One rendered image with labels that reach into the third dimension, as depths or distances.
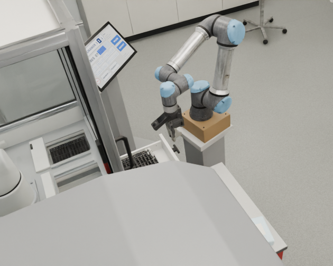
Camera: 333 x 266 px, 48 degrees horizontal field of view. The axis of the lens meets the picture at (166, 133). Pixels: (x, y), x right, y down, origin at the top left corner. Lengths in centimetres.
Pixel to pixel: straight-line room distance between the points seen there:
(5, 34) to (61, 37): 21
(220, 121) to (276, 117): 139
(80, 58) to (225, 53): 112
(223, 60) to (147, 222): 141
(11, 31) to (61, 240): 65
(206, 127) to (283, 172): 110
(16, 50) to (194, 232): 64
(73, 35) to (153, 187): 47
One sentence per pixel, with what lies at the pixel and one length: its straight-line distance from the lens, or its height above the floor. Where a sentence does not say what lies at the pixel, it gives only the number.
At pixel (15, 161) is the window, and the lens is 129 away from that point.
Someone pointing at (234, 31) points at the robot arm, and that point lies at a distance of 202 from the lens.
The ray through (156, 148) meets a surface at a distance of 224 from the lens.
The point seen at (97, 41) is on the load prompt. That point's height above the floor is 116.
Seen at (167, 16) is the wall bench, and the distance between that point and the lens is 502.
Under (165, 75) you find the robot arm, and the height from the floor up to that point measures 133.
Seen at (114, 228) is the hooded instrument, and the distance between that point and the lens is 81.
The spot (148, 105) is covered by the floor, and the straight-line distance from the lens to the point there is 393.
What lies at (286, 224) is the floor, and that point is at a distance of 293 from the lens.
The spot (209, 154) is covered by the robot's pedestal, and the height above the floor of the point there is 59.
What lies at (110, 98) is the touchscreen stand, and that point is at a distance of 290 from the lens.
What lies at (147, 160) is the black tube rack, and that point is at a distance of 213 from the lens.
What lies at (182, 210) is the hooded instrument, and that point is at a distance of 85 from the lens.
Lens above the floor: 244
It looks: 43 degrees down
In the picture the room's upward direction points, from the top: 10 degrees counter-clockwise
